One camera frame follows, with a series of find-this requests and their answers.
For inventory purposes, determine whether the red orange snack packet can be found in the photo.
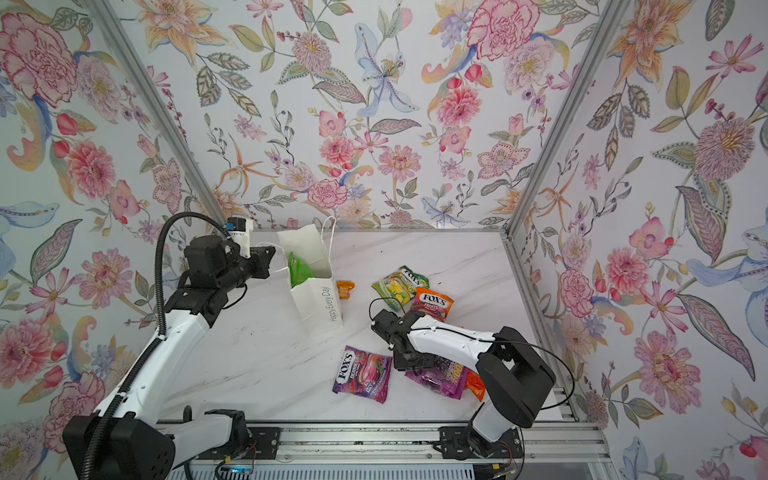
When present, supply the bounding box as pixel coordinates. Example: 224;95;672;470
465;370;486;401

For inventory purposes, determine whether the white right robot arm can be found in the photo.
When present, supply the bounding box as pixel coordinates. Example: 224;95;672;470
371;310;556;443

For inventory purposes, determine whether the magenta purple snack bag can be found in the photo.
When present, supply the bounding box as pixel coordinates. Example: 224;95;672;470
405;357;470;400

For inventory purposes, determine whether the black corrugated cable conduit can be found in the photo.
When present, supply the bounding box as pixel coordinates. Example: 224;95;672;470
80;211;232;480

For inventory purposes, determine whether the purple Fox's berries candy bag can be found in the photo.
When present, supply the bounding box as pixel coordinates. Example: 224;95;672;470
332;346;393;404

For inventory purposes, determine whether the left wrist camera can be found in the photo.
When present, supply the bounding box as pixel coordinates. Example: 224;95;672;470
226;216;254;258

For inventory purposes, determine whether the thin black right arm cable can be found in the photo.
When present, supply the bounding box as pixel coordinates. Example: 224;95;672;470
367;296;577;412

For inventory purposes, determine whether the green Lay's chips bag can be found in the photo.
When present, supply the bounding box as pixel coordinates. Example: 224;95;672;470
287;252;316;288

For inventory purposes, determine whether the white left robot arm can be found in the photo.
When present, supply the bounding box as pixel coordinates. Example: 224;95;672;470
63;235;276;479

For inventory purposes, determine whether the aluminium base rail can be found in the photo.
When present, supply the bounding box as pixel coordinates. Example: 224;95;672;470
247;420;610;465

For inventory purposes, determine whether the green Fox's spring tea bag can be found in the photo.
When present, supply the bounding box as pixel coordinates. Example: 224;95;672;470
372;265;430;311

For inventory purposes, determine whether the orange Fox's fruits candy bag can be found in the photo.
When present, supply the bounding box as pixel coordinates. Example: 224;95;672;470
410;287;454;322

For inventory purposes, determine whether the small orange candy wrapper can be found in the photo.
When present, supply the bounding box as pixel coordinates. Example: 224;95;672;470
336;280;356;300

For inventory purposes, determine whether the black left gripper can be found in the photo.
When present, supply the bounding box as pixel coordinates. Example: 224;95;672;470
215;246;279;294

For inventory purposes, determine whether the white paper gift bag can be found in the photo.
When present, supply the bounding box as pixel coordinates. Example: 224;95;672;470
255;217;343;336

